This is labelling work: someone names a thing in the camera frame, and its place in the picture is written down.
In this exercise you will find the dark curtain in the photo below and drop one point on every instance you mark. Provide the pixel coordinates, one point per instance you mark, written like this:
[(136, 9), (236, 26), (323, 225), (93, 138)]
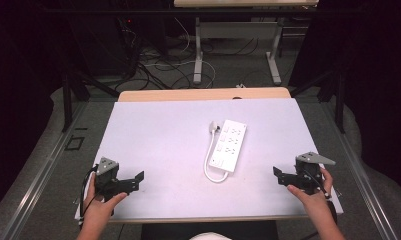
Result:
[(378, 83)]

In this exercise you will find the person's right hand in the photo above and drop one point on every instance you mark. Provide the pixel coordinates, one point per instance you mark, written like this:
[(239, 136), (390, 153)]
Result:
[(310, 200)]

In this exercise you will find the white table mat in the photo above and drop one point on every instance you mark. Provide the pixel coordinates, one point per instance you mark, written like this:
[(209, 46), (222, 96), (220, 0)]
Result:
[(154, 150)]

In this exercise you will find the person's left hand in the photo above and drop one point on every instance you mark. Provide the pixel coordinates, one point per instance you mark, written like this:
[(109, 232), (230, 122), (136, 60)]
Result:
[(99, 208)]

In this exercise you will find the white power strip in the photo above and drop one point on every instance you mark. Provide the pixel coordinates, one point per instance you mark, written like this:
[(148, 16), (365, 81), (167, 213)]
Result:
[(228, 145)]

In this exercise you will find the black metal stand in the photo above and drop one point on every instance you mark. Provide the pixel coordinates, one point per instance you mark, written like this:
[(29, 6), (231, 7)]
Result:
[(339, 106), (67, 103)]

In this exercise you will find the metal floor rail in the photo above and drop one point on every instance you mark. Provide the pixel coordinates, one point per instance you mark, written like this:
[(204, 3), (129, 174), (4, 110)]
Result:
[(38, 181), (364, 186)]

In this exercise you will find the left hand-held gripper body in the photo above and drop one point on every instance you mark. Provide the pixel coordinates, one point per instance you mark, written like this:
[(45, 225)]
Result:
[(107, 175)]

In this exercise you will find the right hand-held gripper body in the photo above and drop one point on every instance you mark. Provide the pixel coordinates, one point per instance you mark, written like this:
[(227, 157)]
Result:
[(308, 173)]

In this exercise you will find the person's white clothing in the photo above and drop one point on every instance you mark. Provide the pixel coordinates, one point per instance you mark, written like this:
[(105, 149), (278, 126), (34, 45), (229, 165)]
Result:
[(209, 237)]

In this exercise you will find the white desk with metal legs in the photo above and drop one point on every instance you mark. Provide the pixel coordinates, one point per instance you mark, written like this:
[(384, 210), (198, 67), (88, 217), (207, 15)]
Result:
[(238, 30)]

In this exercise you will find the person's black clothing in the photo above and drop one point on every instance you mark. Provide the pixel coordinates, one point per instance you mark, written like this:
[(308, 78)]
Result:
[(174, 230)]

